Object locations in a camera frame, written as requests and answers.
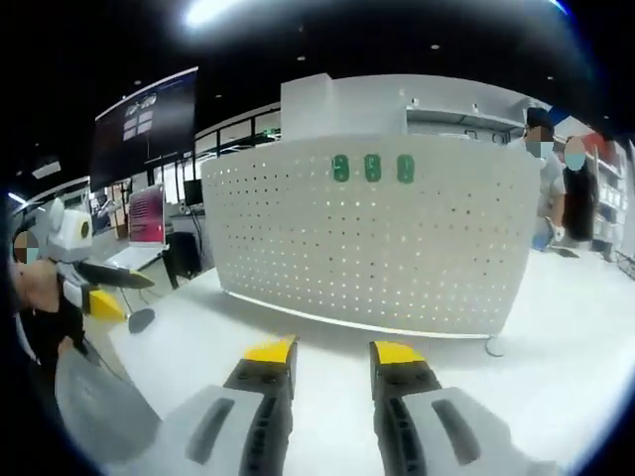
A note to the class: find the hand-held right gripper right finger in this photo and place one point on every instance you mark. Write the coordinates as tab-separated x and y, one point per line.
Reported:
446	431

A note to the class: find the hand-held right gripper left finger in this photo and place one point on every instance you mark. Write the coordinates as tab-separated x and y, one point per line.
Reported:
208	436

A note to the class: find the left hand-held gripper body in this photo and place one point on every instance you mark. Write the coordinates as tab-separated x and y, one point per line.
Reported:
67	233

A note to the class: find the white perforated mounting plate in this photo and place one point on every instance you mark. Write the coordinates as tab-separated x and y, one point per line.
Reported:
372	248

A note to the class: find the thin metal hook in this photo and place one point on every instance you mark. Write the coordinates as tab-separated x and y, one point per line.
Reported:
372	168

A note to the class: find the white desk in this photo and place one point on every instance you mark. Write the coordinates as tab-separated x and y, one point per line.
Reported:
134	258

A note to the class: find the black oval stand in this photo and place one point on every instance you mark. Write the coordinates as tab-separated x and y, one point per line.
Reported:
141	321

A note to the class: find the person's black clothed torso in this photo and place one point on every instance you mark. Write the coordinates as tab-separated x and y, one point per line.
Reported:
44	327

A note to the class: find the pink laptop screen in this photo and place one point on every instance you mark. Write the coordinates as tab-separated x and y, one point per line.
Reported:
147	215

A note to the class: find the grey chair back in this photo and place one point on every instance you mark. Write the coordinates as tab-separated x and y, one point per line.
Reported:
99	406

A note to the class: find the black computer monitor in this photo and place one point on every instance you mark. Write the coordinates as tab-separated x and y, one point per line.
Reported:
193	192

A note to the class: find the white partition block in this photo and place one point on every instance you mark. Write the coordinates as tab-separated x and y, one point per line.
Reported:
342	106

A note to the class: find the white storage shelves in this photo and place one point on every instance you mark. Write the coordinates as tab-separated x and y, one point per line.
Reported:
615	198

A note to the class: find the large dark wall screen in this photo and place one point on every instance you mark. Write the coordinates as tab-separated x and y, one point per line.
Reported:
149	124

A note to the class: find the white wall shelf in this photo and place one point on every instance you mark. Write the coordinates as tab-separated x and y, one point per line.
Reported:
466	119

